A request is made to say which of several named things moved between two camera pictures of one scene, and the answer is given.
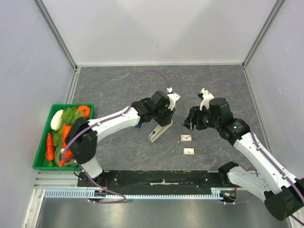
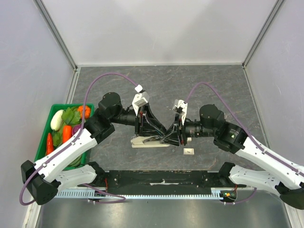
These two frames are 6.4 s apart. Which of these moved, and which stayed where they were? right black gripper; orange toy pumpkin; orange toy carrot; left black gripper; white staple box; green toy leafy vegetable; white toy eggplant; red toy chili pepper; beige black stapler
Moved: beige black stapler; left black gripper; right black gripper
Stayed: white toy eggplant; red toy chili pepper; white staple box; green toy leafy vegetable; orange toy carrot; orange toy pumpkin
